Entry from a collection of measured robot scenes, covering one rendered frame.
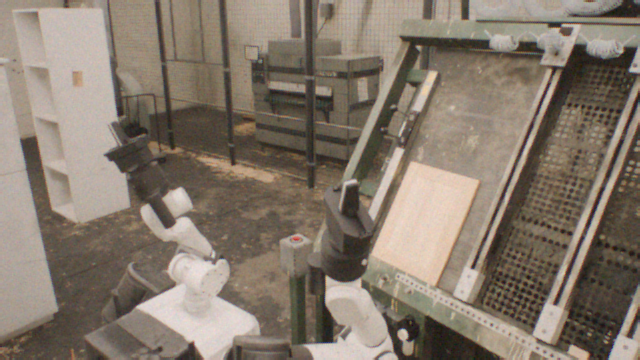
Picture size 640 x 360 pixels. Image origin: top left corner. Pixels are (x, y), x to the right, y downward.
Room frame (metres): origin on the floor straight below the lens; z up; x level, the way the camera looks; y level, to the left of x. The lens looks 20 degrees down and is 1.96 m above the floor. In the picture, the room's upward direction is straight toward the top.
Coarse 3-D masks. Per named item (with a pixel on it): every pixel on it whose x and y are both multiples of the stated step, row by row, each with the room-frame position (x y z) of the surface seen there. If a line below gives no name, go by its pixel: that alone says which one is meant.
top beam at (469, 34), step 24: (408, 24) 2.59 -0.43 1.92; (432, 24) 2.47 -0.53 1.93; (456, 24) 2.37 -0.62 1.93; (480, 24) 2.27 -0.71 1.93; (504, 24) 2.18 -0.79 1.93; (528, 24) 2.10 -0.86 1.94; (480, 48) 2.30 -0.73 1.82; (528, 48) 2.09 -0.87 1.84; (576, 48) 1.92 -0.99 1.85; (624, 48) 1.77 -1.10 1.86
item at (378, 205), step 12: (432, 72) 2.37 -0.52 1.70; (432, 84) 2.33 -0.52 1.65; (420, 96) 2.33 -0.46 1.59; (420, 108) 2.29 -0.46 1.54; (420, 120) 2.28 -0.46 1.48; (408, 144) 2.23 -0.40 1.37; (396, 156) 2.21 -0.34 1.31; (396, 168) 2.18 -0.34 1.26; (384, 180) 2.18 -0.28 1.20; (384, 192) 2.13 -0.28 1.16; (372, 204) 2.14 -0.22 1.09; (384, 204) 2.13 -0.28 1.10; (372, 216) 2.10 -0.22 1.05
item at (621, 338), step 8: (632, 304) 1.24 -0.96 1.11; (632, 312) 1.23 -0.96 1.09; (624, 320) 1.23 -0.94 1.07; (632, 320) 1.22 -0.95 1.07; (624, 328) 1.21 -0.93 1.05; (632, 328) 1.23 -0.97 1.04; (624, 336) 1.20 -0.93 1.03; (632, 336) 1.21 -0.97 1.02; (616, 344) 1.20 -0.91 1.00; (624, 344) 1.19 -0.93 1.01; (632, 344) 1.17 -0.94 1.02; (616, 352) 1.18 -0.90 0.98; (624, 352) 1.17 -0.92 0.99; (632, 352) 1.16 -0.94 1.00
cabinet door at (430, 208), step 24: (408, 168) 2.15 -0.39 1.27; (432, 168) 2.07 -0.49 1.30; (408, 192) 2.07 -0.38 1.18; (432, 192) 2.00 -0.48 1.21; (456, 192) 1.92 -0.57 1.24; (408, 216) 2.00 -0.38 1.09; (432, 216) 1.92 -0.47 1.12; (456, 216) 1.85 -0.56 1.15; (384, 240) 2.00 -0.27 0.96; (408, 240) 1.92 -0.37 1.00; (432, 240) 1.85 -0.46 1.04; (408, 264) 1.85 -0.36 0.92; (432, 264) 1.78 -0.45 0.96
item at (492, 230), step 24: (552, 24) 1.86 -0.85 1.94; (576, 24) 1.94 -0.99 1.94; (552, 48) 1.85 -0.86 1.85; (552, 72) 1.93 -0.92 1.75; (552, 96) 1.87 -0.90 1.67; (528, 120) 1.86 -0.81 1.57; (528, 144) 1.79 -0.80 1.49; (528, 168) 1.79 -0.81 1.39; (504, 192) 1.75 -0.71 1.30; (504, 216) 1.69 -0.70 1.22; (480, 240) 1.67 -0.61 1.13; (480, 264) 1.61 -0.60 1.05; (456, 288) 1.61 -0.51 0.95
